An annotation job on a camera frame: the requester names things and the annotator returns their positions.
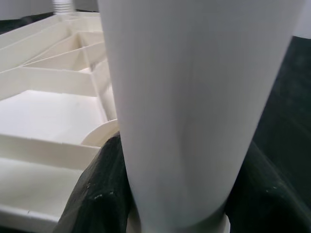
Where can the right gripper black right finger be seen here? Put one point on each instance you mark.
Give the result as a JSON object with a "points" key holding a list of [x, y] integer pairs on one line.
{"points": [[267, 206]]}

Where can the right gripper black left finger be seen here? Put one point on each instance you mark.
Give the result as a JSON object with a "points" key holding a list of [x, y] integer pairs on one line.
{"points": [[102, 194]]}

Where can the white plastic table top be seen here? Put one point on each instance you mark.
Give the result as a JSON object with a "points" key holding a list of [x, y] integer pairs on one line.
{"points": [[48, 116]]}

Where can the white plastic table leg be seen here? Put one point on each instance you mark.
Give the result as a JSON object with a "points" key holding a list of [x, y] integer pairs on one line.
{"points": [[63, 6], [194, 97]]}

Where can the black table cloth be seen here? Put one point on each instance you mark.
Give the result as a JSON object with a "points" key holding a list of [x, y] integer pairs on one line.
{"points": [[291, 97]]}

